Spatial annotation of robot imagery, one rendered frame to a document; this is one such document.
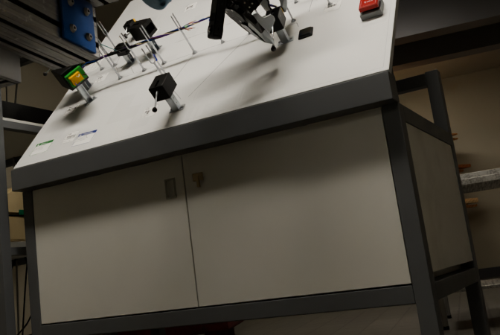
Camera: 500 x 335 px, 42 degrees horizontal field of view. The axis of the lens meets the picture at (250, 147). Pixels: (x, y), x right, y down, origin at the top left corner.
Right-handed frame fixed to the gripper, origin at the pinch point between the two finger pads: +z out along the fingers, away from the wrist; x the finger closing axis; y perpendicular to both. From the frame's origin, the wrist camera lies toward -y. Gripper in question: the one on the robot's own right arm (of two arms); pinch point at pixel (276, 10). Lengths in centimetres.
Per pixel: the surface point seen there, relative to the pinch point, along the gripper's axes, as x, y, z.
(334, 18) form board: -14.2, 1.0, 7.3
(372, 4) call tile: -26.0, -6.4, 7.0
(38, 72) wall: 268, 238, -22
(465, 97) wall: 11, 707, 180
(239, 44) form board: 15.5, 5.1, 5.5
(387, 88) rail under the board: -27.6, -31.3, 24.6
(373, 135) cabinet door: -21, -31, 34
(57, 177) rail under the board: 70, -25, 23
